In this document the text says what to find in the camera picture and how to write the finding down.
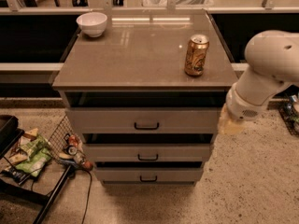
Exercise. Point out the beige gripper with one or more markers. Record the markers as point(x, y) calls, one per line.
point(241, 106)

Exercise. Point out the grey top drawer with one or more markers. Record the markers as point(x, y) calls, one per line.
point(121, 120)

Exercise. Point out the grey drawer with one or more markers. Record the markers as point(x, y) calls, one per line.
point(121, 120)
point(149, 175)
point(147, 153)

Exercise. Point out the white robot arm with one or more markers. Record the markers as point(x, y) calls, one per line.
point(273, 59)

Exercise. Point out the grey middle drawer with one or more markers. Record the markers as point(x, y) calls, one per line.
point(147, 153)

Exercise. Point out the grey drawer cabinet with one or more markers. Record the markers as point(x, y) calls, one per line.
point(139, 63)

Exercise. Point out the grey bottom drawer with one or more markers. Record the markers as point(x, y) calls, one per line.
point(149, 175)

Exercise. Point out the gold soda can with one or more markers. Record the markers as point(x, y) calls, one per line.
point(196, 55)

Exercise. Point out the red soda can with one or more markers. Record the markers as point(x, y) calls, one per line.
point(71, 147)

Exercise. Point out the white ceramic bowl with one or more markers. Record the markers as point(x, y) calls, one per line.
point(92, 24)

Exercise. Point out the green snack bag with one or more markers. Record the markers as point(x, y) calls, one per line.
point(38, 154)

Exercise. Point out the metal railing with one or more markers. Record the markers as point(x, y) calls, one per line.
point(149, 3)

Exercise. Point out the black wire basket right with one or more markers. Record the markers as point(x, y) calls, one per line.
point(289, 111)

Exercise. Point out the black wire basket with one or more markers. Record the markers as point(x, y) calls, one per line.
point(58, 139)
point(289, 111)

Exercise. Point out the black top drawer handle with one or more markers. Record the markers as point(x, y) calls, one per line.
point(152, 127)

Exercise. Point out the black wire basket left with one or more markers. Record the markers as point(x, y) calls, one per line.
point(58, 139)

